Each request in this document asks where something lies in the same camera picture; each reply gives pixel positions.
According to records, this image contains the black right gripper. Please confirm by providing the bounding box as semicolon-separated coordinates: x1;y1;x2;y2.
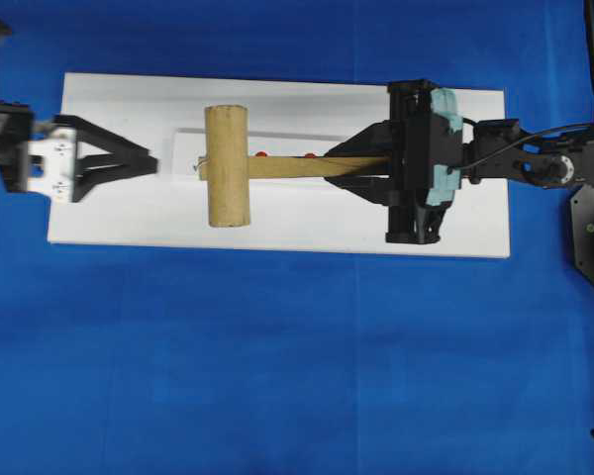
325;79;463;244

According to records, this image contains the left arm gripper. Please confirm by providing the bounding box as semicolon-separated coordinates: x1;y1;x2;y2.
0;106;157;203

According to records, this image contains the wooden mallet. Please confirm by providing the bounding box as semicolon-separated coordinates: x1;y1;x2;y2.
199;105;387;228

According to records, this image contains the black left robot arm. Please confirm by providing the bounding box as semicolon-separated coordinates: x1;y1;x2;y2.
0;20;236;247

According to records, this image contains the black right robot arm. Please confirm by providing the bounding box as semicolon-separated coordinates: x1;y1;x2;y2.
327;79;594;244

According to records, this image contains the white board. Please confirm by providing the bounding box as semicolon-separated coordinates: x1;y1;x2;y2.
48;73;511;258

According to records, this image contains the blue table cloth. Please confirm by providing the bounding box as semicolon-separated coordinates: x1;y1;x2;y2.
0;1;594;474

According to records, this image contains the black cable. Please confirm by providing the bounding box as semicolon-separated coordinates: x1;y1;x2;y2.
454;116;594;172

